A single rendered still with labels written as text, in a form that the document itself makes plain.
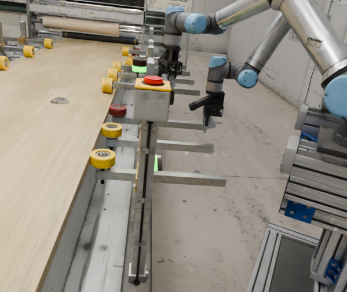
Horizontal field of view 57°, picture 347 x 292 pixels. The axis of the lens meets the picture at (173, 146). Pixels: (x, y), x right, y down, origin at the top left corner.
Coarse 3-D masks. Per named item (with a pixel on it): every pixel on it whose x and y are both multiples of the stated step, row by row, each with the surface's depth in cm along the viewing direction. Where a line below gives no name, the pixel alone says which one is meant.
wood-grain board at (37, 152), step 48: (48, 48) 276; (96, 48) 306; (0, 96) 145; (48, 96) 153; (96, 96) 161; (0, 144) 102; (48, 144) 106; (96, 144) 114; (0, 192) 78; (48, 192) 81; (0, 240) 64; (48, 240) 65; (0, 288) 54
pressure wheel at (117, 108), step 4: (116, 104) 151; (112, 108) 145; (116, 108) 145; (120, 108) 146; (124, 108) 146; (112, 112) 145; (116, 112) 145; (120, 112) 145; (124, 112) 147; (116, 116) 148
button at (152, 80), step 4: (148, 76) 64; (152, 76) 64; (156, 76) 64; (144, 80) 62; (148, 80) 62; (152, 80) 62; (156, 80) 62; (160, 80) 63; (152, 84) 62; (156, 84) 62; (160, 84) 63
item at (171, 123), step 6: (114, 120) 149; (120, 120) 149; (126, 120) 149; (132, 120) 149; (168, 120) 152; (174, 120) 153; (162, 126) 152; (168, 126) 152; (174, 126) 152; (180, 126) 152; (186, 126) 152; (192, 126) 152; (198, 126) 153
